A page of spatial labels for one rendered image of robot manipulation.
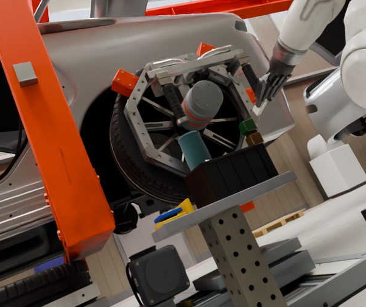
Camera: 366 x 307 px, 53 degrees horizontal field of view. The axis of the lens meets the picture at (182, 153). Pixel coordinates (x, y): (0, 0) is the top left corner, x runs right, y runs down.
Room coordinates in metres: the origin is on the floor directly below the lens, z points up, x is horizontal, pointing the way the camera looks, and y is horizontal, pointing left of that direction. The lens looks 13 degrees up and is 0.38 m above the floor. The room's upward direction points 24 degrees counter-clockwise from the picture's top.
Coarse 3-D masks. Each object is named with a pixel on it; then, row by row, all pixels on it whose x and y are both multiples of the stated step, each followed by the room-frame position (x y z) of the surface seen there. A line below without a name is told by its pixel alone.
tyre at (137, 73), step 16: (112, 128) 1.46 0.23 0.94; (128, 128) 1.42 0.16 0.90; (112, 144) 1.53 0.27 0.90; (128, 144) 1.41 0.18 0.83; (128, 160) 1.41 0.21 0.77; (128, 176) 1.54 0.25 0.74; (144, 176) 1.42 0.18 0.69; (160, 176) 1.43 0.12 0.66; (176, 176) 1.46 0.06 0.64; (144, 192) 1.59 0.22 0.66; (160, 192) 1.51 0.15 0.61; (176, 192) 1.46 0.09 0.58
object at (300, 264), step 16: (288, 256) 1.58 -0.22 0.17; (304, 256) 1.53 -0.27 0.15; (272, 272) 1.47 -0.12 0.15; (288, 272) 1.49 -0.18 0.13; (304, 272) 1.52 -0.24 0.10; (224, 288) 1.46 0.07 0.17; (176, 304) 1.68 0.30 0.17; (192, 304) 1.60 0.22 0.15; (208, 304) 1.36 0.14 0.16; (224, 304) 1.38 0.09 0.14
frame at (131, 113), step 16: (144, 80) 1.39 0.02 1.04; (224, 80) 1.57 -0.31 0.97; (240, 80) 1.55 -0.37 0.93; (240, 96) 1.54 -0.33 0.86; (128, 112) 1.34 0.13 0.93; (240, 112) 1.59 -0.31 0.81; (144, 128) 1.36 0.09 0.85; (144, 144) 1.34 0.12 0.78; (240, 144) 1.54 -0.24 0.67; (144, 160) 1.39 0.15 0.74; (160, 160) 1.36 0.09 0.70; (176, 160) 1.38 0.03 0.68
